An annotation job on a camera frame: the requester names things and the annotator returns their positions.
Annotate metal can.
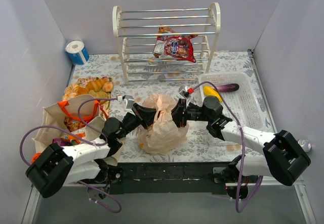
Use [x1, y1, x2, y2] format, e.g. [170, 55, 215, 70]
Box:
[298, 139, 311, 152]

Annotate canvas tote bag orange handles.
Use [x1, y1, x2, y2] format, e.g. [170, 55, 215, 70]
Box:
[31, 95, 110, 162]

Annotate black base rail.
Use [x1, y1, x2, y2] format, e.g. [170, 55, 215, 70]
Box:
[78, 162, 259, 196]

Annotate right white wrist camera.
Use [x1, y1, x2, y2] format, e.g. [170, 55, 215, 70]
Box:
[179, 85, 194, 99]

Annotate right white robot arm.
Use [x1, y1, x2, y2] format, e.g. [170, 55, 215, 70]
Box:
[172, 96, 311, 186]

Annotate floral bread tray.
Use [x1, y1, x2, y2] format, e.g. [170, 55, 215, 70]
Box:
[62, 76, 114, 101]

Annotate white metal shelf rack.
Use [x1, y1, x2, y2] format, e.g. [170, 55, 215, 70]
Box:
[112, 3, 221, 84]

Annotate red candy bag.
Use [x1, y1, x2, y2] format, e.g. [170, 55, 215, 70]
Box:
[152, 27, 197, 63]

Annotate peach plastic grocery bag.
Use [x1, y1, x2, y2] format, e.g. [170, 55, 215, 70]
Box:
[138, 93, 189, 155]

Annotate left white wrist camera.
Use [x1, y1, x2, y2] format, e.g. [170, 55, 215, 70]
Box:
[116, 95, 134, 111]

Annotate large red snack bag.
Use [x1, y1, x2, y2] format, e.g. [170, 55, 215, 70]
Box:
[63, 116, 85, 132]

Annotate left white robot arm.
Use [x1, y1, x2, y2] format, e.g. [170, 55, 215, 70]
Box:
[26, 103, 156, 198]

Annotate yellow squash toy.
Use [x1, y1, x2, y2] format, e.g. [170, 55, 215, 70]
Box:
[203, 86, 223, 103]

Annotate toilet paper roll blue wrap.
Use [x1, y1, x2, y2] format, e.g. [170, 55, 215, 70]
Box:
[65, 40, 90, 65]

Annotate bread loaf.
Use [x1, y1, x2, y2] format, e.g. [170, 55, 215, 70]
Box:
[85, 79, 108, 92]

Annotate orange snack packet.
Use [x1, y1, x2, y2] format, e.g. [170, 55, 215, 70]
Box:
[68, 128, 86, 145]

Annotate purple snack bag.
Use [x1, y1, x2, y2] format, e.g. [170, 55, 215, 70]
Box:
[52, 138, 72, 147]

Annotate white plastic basket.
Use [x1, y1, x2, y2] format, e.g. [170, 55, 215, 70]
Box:
[198, 72, 265, 130]

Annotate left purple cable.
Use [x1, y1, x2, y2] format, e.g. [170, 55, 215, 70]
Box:
[19, 96, 126, 213]

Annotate purple eggplant toy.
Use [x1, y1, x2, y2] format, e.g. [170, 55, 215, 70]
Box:
[216, 83, 239, 93]

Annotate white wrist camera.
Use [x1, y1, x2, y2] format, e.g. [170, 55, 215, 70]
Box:
[179, 85, 194, 99]
[116, 95, 134, 111]

